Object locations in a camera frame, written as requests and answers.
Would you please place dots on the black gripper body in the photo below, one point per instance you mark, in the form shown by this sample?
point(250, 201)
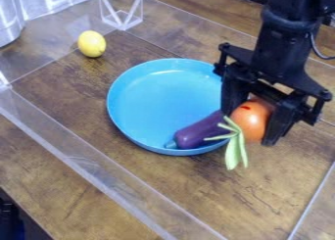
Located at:
point(272, 67)

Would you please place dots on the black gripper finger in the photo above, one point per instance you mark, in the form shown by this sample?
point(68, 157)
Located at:
point(233, 93)
point(285, 113)

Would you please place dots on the orange toy carrot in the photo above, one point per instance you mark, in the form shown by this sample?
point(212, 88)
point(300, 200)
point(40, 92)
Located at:
point(241, 127)

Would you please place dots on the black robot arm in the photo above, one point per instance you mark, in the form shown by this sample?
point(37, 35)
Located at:
point(301, 9)

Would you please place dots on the blue round tray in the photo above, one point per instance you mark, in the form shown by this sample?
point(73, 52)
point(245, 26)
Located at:
point(158, 97)

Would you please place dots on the purple toy eggplant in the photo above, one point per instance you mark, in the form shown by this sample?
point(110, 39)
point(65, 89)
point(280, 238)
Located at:
point(192, 136)

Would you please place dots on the yellow toy lemon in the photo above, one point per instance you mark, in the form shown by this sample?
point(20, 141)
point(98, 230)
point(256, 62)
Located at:
point(90, 44)

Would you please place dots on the grey white curtain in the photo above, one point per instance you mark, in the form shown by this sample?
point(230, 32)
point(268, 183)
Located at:
point(16, 12)

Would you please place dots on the clear acrylic corner bracket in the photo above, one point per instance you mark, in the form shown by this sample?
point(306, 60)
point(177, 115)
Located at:
point(120, 19)

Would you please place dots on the clear acrylic enclosure wall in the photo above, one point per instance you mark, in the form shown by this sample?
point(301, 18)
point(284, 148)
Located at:
point(93, 187)

